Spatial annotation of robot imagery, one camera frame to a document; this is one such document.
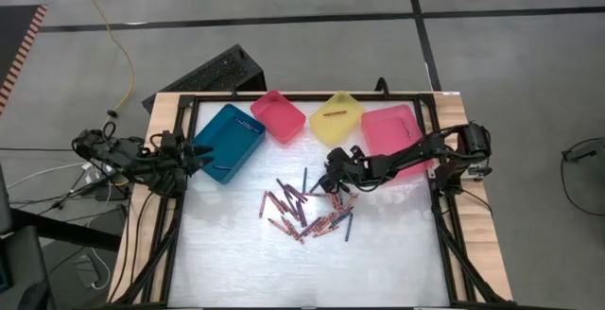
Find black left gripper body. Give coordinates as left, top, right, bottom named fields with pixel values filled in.
left=149, top=129, right=195, bottom=198

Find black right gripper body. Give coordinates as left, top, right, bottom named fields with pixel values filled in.
left=320, top=145, right=382, bottom=196

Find blue plastic bin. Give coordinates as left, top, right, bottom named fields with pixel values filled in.
left=191, top=103, right=268, bottom=186

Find yellow plastic bin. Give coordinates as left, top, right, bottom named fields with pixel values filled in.
left=308, top=90, right=367, bottom=149

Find large pink plastic bin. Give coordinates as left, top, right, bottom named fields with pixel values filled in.
left=360, top=103, right=436, bottom=181

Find small red plastic bin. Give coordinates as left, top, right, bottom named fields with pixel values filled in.
left=249, top=89, right=307, bottom=146

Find black floor stand beam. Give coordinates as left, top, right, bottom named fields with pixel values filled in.
left=9, top=208, right=123, bottom=253

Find striped floor mat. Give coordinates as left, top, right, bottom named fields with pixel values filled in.
left=0, top=3, right=49, bottom=112

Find yellow cable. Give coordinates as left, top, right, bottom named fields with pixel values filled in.
left=69, top=0, right=137, bottom=129

